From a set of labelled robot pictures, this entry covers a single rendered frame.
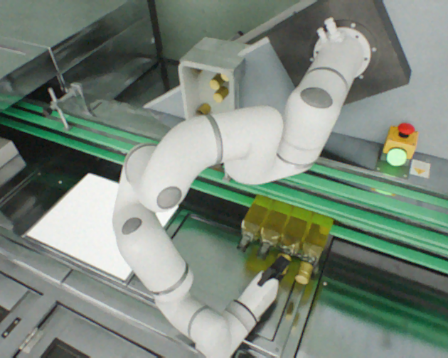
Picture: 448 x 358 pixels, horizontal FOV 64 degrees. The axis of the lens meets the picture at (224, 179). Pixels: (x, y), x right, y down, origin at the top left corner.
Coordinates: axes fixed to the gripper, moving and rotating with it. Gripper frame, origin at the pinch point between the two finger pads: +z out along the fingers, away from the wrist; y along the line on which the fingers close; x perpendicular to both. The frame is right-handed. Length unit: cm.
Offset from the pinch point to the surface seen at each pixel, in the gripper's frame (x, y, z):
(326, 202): 0.1, 6.3, 21.4
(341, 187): -2.4, 13.8, 21.9
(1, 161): 118, -15, -24
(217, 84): 42, 26, 24
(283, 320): -6.4, -12.0, -6.0
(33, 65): 113, 18, 2
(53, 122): 99, 2, -5
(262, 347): -6.3, -12.0, -15.0
